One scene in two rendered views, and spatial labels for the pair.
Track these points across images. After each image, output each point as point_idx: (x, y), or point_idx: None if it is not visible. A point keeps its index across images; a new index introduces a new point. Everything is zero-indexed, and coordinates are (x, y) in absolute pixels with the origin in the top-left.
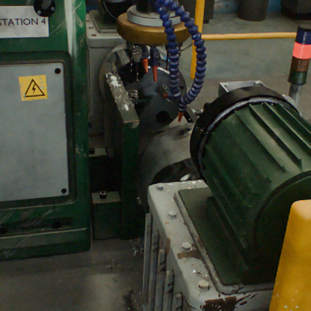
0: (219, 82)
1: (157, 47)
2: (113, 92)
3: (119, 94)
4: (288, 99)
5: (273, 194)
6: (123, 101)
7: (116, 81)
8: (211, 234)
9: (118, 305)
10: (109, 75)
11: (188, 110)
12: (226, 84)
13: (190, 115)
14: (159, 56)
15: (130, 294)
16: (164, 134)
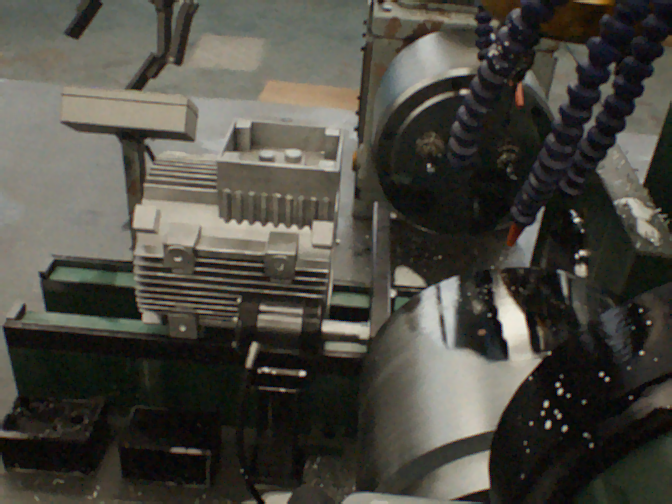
0: (339, 169)
1: (472, 395)
2: (635, 180)
3: (620, 173)
4: (166, 160)
5: None
6: (608, 154)
7: (635, 213)
8: None
9: None
10: (666, 247)
11: (383, 317)
12: (324, 161)
13: (387, 297)
14: (491, 278)
15: (527, 262)
16: (527, 82)
